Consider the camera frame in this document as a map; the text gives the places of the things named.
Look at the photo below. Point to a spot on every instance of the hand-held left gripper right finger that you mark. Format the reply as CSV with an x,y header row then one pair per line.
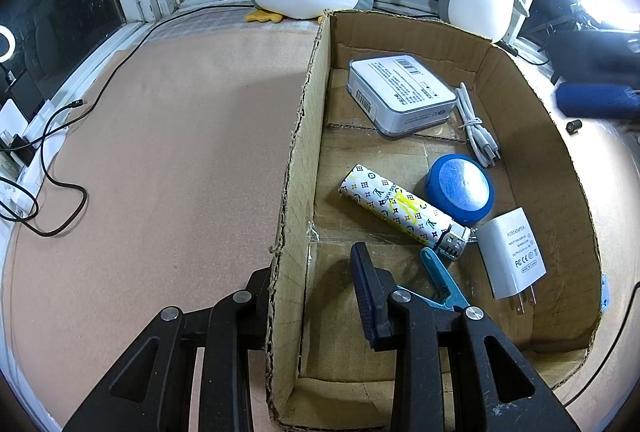
x,y
363,294

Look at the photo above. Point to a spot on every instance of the blue round container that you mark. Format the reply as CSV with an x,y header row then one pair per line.
x,y
457,184

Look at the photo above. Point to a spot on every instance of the teal clothespin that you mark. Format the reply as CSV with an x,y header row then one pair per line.
x,y
442,279

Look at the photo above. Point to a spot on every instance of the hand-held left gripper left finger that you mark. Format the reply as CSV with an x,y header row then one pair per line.
x,y
235,317

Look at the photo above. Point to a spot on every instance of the patterned white lighter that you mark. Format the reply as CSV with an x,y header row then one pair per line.
x,y
395,207

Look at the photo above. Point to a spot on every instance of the white rectangular box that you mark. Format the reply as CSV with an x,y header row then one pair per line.
x,y
400,87

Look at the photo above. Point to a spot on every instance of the small black cap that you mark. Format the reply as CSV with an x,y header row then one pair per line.
x,y
574,126

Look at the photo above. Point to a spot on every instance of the white power strip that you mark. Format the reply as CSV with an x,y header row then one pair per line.
x,y
20,152

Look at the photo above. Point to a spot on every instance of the cardboard box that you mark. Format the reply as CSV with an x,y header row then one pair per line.
x,y
295,212

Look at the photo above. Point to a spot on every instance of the white power adapter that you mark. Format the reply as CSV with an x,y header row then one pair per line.
x,y
510,257

